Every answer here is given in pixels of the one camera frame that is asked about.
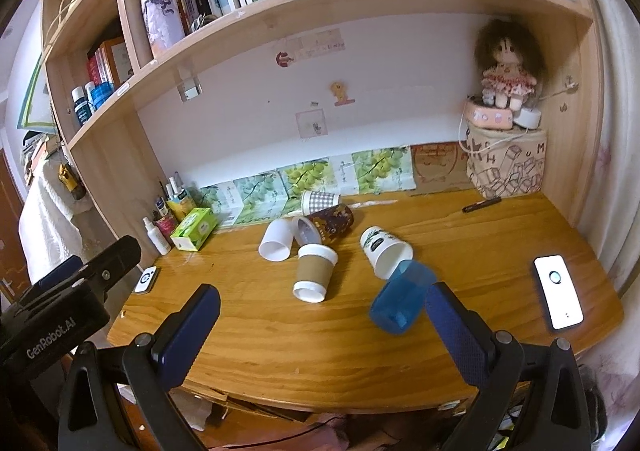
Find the small white round-button device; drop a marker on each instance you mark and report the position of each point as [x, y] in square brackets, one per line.
[146, 280]

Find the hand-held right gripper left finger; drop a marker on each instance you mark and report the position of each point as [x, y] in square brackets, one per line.
[187, 331]

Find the blue translucent plastic cup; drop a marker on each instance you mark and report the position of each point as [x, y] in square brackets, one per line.
[400, 298]

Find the white leaf print paper cup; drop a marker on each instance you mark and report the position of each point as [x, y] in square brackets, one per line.
[382, 251]

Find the red round wall sticker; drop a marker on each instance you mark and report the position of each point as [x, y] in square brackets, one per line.
[283, 58]

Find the plain white plastic cup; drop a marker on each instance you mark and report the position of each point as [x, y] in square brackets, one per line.
[275, 241]

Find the dark blue white-capped bottle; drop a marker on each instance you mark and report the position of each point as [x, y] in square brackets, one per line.
[80, 106]

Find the clear plastic wall hook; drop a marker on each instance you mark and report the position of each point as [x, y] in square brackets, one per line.
[190, 86]

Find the white floral tumbler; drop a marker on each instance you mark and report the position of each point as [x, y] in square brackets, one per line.
[161, 16]

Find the green framed board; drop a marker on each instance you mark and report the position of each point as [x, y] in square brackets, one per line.
[36, 96]

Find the light blue bottle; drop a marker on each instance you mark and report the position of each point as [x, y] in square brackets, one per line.
[100, 93]

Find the pink flat box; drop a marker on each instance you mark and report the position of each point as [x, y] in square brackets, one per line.
[487, 115]

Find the row of red-spined books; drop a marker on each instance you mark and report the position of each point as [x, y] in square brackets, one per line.
[109, 63]

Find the small white-capped bottles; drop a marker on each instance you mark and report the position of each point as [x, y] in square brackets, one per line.
[175, 186]

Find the yellow bottle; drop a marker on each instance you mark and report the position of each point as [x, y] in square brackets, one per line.
[181, 206]

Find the white round device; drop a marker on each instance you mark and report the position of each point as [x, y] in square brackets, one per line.
[529, 118]

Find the brown sleeve paper coffee cup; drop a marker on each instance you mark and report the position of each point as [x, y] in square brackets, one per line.
[315, 273]

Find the smartphone with lit white screen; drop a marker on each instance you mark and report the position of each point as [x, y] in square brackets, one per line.
[557, 291]

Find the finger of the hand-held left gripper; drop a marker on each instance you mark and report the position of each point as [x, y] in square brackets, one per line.
[60, 271]
[117, 258]

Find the dark brown patterned paper cup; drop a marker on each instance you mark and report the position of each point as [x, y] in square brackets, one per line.
[327, 226]

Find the green tissue box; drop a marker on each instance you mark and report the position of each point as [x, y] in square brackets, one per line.
[195, 229]

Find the curly-haired rag doll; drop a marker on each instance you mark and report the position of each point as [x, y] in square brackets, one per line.
[507, 61]

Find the black pen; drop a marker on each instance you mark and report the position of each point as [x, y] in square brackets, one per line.
[481, 205]

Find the yellow cartoon wall sticker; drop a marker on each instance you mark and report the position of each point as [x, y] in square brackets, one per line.
[341, 93]

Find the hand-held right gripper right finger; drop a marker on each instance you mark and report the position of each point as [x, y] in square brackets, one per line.
[457, 333]

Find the white lace cloth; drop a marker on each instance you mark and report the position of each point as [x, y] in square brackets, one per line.
[55, 221]

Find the patterned paper box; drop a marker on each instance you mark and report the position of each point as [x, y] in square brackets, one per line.
[507, 163]

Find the pink jar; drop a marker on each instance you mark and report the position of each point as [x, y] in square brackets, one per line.
[164, 227]

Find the white spray bottle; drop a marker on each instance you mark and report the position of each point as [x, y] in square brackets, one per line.
[156, 237]

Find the square pale wall sticker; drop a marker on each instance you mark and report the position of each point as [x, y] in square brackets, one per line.
[311, 123]

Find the checkered paper cup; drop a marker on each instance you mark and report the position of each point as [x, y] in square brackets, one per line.
[320, 201]

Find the grape print tissue pack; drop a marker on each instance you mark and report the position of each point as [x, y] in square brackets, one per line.
[310, 178]
[380, 170]
[262, 196]
[222, 203]

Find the brown cardboard with drawing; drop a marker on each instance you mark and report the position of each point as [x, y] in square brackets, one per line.
[437, 166]

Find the yellow hanging charm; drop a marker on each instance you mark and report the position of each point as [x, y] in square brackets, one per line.
[71, 181]

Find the white curtain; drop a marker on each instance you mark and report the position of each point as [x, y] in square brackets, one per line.
[617, 156]

